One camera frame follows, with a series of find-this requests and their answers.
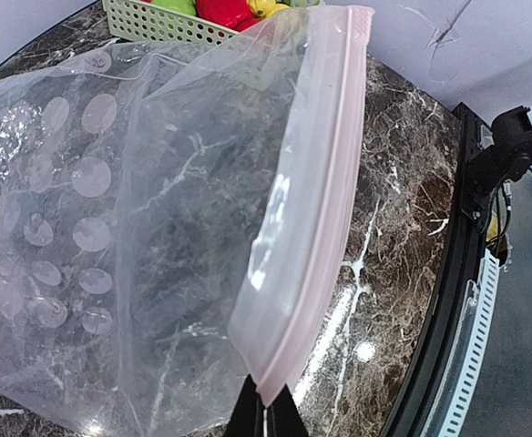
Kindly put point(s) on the green toy apple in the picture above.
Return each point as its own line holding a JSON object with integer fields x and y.
{"x": 184, "y": 7}

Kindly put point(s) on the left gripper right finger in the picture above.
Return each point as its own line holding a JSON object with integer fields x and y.
{"x": 283, "y": 418}

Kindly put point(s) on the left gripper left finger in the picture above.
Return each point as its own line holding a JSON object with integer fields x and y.
{"x": 247, "y": 418}

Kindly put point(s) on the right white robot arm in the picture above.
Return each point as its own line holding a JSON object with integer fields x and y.
{"x": 492, "y": 154}

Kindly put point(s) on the red toy pepper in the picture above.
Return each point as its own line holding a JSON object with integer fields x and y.
{"x": 233, "y": 14}

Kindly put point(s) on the black front table rail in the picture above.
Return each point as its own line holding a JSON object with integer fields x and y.
{"x": 464, "y": 248}

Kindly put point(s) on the white slotted cable duct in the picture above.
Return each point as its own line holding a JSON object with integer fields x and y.
{"x": 480, "y": 310}

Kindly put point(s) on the yellow toy lemon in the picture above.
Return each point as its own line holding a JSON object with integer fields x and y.
{"x": 262, "y": 9}

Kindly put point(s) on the clear zip top bag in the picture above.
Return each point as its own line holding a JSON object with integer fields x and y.
{"x": 173, "y": 218}

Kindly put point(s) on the green perforated plastic basket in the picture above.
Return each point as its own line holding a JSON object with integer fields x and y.
{"x": 138, "y": 21}

